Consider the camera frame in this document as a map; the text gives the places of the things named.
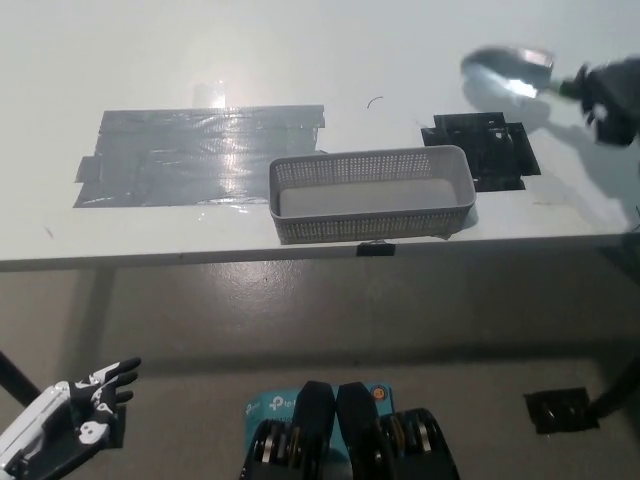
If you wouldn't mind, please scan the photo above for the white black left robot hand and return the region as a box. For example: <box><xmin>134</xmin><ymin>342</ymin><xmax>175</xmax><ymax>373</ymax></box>
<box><xmin>0</xmin><ymin>357</ymin><xmax>142</xmax><ymax>476</ymax></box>

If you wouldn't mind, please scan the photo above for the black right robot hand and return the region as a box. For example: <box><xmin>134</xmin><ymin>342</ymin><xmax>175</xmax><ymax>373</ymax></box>
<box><xmin>574</xmin><ymin>53</ymin><xmax>640</xmax><ymax>149</ymax></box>

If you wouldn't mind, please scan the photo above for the garden trowel green black handle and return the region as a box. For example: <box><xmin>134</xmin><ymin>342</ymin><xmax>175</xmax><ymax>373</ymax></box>
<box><xmin>459</xmin><ymin>44</ymin><xmax>582</xmax><ymax>101</ymax></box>

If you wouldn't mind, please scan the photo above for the black tape patch on desk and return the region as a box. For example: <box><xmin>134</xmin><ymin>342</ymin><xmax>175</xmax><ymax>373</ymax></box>
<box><xmin>420</xmin><ymin>112</ymin><xmax>542</xmax><ymax>193</ymax></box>

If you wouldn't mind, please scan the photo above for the black table leg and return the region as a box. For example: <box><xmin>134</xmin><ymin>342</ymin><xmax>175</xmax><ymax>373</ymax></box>
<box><xmin>0</xmin><ymin>349</ymin><xmax>44</xmax><ymax>412</ymax></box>
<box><xmin>589</xmin><ymin>349</ymin><xmax>640</xmax><ymax>420</ymax></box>

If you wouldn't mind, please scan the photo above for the black floor tape patch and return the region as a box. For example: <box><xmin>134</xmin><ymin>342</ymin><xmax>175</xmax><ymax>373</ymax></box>
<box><xmin>102</xmin><ymin>402</ymin><xmax>126</xmax><ymax>447</ymax></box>
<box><xmin>523</xmin><ymin>387</ymin><xmax>600</xmax><ymax>434</ymax></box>

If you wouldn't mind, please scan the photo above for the teal tp-link box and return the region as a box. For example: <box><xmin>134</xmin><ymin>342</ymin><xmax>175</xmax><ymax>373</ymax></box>
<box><xmin>243</xmin><ymin>383</ymin><xmax>398</xmax><ymax>480</ymax></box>

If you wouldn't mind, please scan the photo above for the small black tape strip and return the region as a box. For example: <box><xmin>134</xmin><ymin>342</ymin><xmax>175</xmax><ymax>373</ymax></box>
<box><xmin>357</xmin><ymin>240</ymin><xmax>396</xmax><ymax>258</ymax></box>

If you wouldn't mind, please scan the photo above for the grey perforated plastic basket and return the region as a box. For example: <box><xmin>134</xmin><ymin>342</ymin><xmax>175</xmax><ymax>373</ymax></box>
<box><xmin>268</xmin><ymin>144</ymin><xmax>477</xmax><ymax>245</ymax></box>

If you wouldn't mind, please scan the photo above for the grey duct tape patch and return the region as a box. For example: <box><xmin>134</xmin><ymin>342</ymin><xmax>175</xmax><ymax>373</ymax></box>
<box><xmin>72</xmin><ymin>104</ymin><xmax>329</xmax><ymax>209</ymax></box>

